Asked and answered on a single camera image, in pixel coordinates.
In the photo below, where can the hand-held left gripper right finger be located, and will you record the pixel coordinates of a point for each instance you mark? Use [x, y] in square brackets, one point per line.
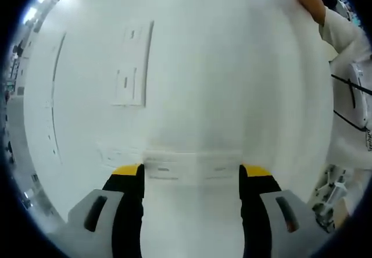
[255, 188]

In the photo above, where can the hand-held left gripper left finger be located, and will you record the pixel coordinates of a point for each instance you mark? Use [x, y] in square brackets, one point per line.
[128, 188]

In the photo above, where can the white socket holder with slots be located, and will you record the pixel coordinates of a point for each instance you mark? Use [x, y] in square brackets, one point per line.
[130, 54]

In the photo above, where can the white office chair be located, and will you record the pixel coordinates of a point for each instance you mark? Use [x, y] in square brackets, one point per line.
[334, 191]

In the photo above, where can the white chest device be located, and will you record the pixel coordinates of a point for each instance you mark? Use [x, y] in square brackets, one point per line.
[359, 95]

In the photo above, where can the person in white shirt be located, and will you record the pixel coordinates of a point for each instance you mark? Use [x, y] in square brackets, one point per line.
[346, 51]

